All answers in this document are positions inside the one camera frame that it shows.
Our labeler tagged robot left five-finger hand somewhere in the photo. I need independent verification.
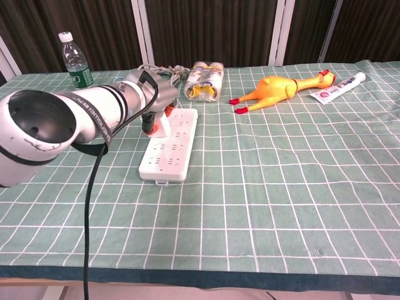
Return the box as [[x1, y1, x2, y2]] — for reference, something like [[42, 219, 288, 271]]
[[124, 69, 181, 139]]

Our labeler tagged white charger block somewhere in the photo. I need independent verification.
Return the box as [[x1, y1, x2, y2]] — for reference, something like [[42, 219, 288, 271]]
[[146, 110, 171, 139]]

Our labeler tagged white power strip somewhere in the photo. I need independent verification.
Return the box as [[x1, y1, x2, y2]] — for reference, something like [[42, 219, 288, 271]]
[[138, 107, 199, 186]]

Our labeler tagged wrapped tissue roll pack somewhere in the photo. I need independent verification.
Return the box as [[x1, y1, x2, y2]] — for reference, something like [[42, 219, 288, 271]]
[[183, 61, 226, 104]]

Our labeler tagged clear plastic water bottle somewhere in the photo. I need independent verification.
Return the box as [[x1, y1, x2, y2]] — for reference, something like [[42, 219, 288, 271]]
[[57, 31, 95, 89]]

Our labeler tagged yellow rubber chicken toy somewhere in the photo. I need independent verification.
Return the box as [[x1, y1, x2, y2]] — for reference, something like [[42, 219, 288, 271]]
[[228, 69, 338, 114]]

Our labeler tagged green checkered tablecloth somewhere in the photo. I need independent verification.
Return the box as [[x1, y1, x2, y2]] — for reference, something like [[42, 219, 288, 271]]
[[0, 59, 400, 292]]

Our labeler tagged white toothpaste tube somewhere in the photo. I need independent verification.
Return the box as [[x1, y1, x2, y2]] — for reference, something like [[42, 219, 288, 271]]
[[309, 71, 367, 105]]

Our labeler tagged grey cable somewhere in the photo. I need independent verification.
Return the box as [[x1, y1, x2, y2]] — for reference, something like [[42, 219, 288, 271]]
[[137, 63, 191, 109]]

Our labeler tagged white partition post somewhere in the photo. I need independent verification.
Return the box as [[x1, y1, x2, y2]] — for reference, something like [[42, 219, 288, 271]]
[[316, 0, 344, 64], [267, 0, 296, 67], [131, 0, 156, 67], [0, 35, 23, 83]]

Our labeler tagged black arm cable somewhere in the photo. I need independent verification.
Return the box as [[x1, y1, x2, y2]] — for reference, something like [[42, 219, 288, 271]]
[[82, 71, 161, 300]]

